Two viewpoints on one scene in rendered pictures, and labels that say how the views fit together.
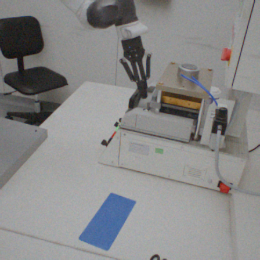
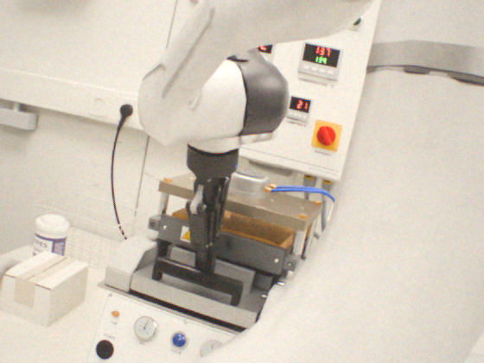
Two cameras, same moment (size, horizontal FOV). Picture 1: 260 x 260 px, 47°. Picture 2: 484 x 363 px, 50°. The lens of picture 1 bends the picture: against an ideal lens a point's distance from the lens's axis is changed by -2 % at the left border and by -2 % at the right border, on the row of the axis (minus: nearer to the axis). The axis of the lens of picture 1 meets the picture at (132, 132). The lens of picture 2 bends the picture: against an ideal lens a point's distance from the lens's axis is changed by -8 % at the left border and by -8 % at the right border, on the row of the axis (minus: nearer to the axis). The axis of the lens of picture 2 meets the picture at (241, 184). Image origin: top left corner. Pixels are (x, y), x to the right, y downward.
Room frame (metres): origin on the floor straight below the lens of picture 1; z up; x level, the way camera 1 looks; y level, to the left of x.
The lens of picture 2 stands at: (1.04, 0.84, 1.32)
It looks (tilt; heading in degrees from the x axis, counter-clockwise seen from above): 11 degrees down; 272
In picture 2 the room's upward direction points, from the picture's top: 12 degrees clockwise
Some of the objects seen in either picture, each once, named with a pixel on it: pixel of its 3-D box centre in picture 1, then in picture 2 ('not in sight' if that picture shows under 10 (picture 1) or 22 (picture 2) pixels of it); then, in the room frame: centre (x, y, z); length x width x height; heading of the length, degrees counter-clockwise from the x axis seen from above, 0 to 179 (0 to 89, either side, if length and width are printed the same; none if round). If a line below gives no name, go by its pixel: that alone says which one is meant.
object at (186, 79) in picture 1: (194, 86); (257, 206); (1.04, -0.21, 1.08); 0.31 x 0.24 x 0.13; 167
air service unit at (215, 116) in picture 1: (216, 126); not in sight; (0.83, -0.26, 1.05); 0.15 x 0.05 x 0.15; 167
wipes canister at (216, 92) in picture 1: (210, 100); (49, 245); (1.53, -0.41, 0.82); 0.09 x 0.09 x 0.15
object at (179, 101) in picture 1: (184, 87); (244, 216); (1.06, -0.18, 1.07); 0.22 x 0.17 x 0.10; 167
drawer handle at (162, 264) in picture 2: (136, 96); (196, 280); (1.11, 0.00, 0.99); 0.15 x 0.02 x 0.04; 167
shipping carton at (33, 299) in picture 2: not in sight; (46, 286); (1.46, -0.24, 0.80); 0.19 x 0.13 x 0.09; 80
